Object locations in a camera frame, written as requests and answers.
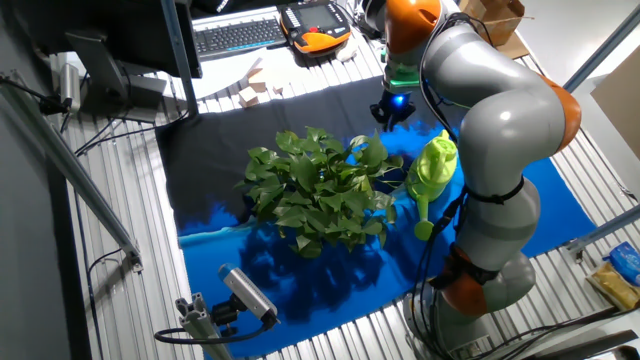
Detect white rounded object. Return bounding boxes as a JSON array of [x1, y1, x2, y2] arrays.
[[335, 42, 360, 63]]

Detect blue plastic package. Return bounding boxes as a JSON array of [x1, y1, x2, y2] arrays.
[[603, 241, 640, 287]]

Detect green leafy pothos plant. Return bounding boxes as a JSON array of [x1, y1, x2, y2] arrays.
[[234, 126, 405, 260]]

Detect dark monitor stand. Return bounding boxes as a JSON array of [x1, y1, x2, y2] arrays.
[[64, 29, 169, 125]]

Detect black fabric strap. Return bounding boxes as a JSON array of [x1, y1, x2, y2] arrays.
[[464, 175, 526, 206], [428, 244, 501, 290]]

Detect pale wooden block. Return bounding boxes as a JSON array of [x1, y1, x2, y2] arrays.
[[243, 57, 265, 80]]

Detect black round spool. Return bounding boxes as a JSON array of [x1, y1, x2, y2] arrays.
[[360, 0, 387, 40]]

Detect wooden cube block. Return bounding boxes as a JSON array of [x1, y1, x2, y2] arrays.
[[237, 85, 260, 109]]

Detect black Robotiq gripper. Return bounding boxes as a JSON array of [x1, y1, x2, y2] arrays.
[[370, 89, 416, 133]]

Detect short aluminium extrusion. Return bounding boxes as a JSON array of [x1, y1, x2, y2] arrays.
[[174, 292, 234, 360]]

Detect black camera cable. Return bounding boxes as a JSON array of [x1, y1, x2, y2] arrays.
[[153, 314, 279, 346]]

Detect large wooden block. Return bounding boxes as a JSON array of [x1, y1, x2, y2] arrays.
[[247, 67, 269, 94]]

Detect yellow plastic package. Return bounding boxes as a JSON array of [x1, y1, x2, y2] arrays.
[[585, 262, 640, 312]]

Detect brown cardboard box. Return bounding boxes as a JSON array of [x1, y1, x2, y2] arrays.
[[457, 0, 526, 47]]

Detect blue and black cloth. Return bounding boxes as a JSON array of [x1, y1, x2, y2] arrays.
[[155, 74, 599, 359]]

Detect aluminium frame post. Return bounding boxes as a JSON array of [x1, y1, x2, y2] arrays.
[[564, 204, 640, 256], [158, 0, 200, 119], [563, 4, 640, 94]]

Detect orange black teach pendant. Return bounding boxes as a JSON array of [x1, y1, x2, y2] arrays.
[[278, 0, 353, 55]]

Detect black monitor cables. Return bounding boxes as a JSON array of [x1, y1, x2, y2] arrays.
[[73, 107, 191, 157]]

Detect large cardboard panel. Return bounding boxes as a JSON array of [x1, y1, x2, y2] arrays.
[[589, 59, 640, 161]]

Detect silver depth camera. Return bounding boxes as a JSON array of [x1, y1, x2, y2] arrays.
[[218, 263, 280, 324]]

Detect silver cylinder device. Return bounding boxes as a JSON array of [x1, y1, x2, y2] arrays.
[[59, 63, 82, 114]]

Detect slanted aluminium frame bar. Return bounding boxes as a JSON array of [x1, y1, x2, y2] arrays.
[[0, 74, 144, 271]]

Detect black computer monitor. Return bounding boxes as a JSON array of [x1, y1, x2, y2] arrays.
[[14, 0, 204, 80]]

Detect green plastic watering can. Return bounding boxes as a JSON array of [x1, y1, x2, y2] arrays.
[[404, 129, 459, 242]]

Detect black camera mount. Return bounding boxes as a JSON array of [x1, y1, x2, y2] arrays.
[[209, 294, 242, 337]]

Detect black computer keyboard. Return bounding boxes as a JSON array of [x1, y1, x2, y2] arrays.
[[192, 10, 289, 62]]

